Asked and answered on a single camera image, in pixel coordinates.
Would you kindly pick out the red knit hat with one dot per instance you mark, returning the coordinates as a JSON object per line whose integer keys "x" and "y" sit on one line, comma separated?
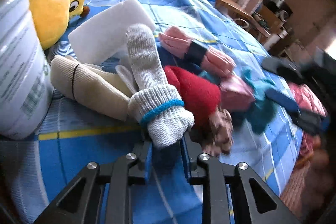
{"x": 200, "y": 96}

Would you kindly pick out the pink towel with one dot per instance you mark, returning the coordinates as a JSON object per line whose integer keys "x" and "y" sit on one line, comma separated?
{"x": 188, "y": 47}

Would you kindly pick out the white protein powder can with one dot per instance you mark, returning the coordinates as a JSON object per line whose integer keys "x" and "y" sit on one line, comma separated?
{"x": 26, "y": 89}

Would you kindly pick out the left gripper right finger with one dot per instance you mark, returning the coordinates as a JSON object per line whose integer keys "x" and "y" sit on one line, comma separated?
{"x": 190, "y": 152}

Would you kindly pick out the wooden desk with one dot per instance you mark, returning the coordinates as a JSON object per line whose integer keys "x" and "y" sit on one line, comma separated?
{"x": 235, "y": 8}

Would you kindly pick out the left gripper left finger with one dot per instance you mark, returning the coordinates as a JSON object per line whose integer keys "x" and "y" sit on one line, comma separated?
{"x": 141, "y": 171}

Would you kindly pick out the yellow giraffe plush toy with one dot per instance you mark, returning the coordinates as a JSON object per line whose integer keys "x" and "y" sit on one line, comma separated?
{"x": 51, "y": 18}

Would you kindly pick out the beige cloth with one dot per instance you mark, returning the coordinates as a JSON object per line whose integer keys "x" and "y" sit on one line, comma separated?
{"x": 90, "y": 86}

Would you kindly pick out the brown satin scrunchie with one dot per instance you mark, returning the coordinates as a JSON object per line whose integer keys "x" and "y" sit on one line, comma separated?
{"x": 220, "y": 139}

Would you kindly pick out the person's right hand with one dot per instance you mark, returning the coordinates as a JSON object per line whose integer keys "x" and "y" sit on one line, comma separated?
{"x": 320, "y": 175}

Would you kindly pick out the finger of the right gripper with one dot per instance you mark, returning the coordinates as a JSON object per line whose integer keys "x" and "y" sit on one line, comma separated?
{"x": 284, "y": 101}
{"x": 281, "y": 67}

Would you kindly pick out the blue plaid bedspread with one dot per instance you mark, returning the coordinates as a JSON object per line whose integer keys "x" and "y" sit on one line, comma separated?
{"x": 38, "y": 168}

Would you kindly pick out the white foam sheet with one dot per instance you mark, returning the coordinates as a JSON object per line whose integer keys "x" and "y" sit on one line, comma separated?
{"x": 103, "y": 35}

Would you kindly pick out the teal plush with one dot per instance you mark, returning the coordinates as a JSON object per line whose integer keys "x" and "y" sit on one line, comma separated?
{"x": 245, "y": 97}

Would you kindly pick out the white knit gloves bundle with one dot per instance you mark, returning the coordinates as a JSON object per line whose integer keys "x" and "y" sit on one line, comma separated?
{"x": 155, "y": 104}

